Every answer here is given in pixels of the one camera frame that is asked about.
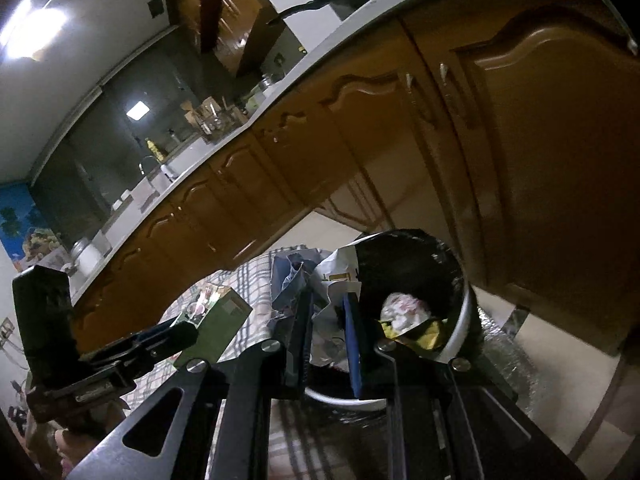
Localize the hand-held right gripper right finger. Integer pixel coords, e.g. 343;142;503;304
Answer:
342;292;586;480

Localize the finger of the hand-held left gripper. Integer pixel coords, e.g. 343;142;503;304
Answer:
80;321;200;376

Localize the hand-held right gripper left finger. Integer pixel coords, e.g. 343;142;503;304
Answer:
65;287;316;480

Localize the grey white wrapper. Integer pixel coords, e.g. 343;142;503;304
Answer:
267;246;363;368

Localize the green printed carton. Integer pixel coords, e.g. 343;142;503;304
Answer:
172;284;253;368

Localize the yellow snack wrapper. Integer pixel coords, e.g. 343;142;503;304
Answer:
382;317;448;351

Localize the white bin with black liner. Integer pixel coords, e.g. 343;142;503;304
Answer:
300;229;483;411

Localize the person's left hand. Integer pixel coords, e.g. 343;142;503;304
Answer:
25;400;126;480

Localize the brown wooden cabinet door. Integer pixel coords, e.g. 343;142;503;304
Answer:
145;170;261;281
70;225;201;356
250;105;381;221
400;20;638;356
210;130;311;266
320;72;473;286

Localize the plaid blanket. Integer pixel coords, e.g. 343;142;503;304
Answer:
115;245;396;480

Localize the white canister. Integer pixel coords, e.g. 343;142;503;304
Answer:
70;237;113;273

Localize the silver foil mat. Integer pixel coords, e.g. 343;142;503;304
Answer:
470;305;546;411

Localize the dark kitchen window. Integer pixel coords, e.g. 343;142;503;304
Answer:
27;25;281;261

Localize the clear glass container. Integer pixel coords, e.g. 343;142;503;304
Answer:
182;97;251;136

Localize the ceiling light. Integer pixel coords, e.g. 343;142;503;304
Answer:
0;0;68;61

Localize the blue wall poster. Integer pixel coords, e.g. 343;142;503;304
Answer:
0;185;66;261

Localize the metal cabinet door handle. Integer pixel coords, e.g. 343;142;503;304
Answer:
439;62;473;128
405;74;436;126

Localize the wooden wall cabinet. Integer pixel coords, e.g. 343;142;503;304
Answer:
165;0;301;76

